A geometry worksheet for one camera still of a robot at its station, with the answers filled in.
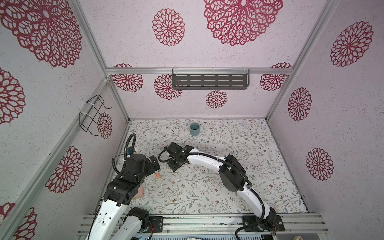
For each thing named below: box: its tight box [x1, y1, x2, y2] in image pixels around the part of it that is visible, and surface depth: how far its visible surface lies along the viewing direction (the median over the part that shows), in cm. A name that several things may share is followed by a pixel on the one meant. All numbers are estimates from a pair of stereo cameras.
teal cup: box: [189, 122, 200, 136], surface depth 112 cm
